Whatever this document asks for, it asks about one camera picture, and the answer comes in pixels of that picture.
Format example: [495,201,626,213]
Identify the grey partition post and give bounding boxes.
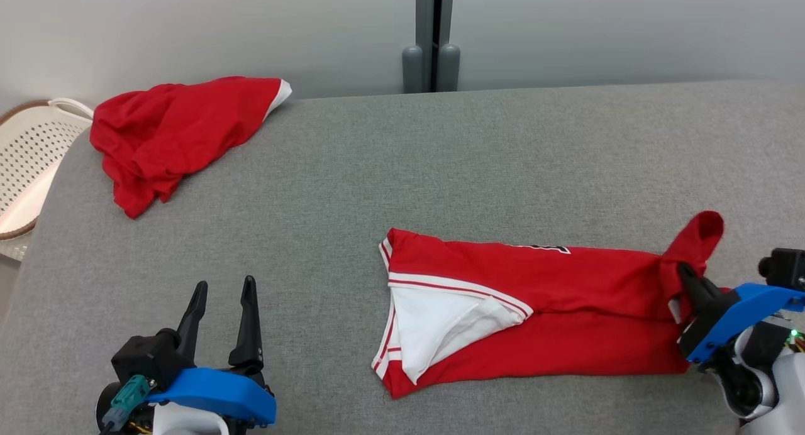
[402,0,461,94]

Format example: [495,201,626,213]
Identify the white perforated laundry basket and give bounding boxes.
[0,98,95,262]

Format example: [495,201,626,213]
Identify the red white basketball jersey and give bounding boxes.
[371,211,734,399]

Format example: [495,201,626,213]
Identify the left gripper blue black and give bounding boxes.
[146,275,277,427]

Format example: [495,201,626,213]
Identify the red shorts with white stripe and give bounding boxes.
[90,77,292,219]

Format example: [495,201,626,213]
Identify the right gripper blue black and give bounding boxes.
[677,262,805,365]

